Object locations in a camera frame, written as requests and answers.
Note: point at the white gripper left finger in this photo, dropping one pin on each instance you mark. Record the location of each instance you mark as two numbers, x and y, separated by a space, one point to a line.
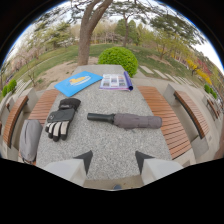
70 168

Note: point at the curved wooden slat bench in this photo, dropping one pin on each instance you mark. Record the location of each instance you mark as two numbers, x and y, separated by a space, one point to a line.
192 111
13 120

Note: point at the grey folded umbrella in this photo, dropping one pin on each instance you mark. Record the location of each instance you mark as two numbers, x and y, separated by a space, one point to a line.
133 120

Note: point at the black and white glove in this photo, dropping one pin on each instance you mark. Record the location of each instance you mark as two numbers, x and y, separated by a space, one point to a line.
61 119

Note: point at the grey bag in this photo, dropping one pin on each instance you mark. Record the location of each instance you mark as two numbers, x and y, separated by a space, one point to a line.
29 140

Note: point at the round green bush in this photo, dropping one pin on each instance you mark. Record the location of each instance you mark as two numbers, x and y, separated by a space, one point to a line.
118 59

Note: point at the open magazine with purple cover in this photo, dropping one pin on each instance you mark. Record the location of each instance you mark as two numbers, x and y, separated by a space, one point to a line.
115 81

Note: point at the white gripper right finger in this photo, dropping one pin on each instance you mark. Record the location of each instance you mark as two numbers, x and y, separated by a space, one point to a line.
156 168

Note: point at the blue folder with yellow print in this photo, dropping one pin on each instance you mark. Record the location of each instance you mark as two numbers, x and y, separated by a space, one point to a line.
78 82

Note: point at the large tree trunk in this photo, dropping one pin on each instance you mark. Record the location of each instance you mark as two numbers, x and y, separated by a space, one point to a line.
88 31

